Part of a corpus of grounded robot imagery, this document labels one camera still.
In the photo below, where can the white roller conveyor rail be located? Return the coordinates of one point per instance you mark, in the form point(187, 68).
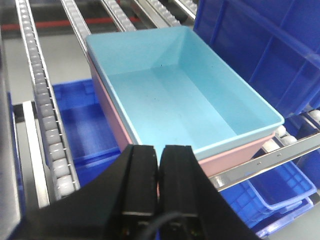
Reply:
point(42, 100)

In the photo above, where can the stainless steel shelf rack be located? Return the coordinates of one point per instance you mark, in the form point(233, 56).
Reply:
point(280, 149)

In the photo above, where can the light blue plastic box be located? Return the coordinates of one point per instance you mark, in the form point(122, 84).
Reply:
point(170, 88)

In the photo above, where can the blue bin below rollers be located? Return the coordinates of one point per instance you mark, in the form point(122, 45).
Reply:
point(91, 141)

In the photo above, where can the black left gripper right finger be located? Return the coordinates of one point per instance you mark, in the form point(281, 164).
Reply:
point(185, 188)

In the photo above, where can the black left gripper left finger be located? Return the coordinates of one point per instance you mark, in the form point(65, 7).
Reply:
point(117, 205)

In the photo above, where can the blue bin lower shelf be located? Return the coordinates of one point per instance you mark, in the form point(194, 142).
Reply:
point(272, 200)

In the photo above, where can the blue crate far right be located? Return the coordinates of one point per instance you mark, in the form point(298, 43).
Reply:
point(274, 45)

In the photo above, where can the pink plastic box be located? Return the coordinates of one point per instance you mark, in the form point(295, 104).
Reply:
point(212, 165)

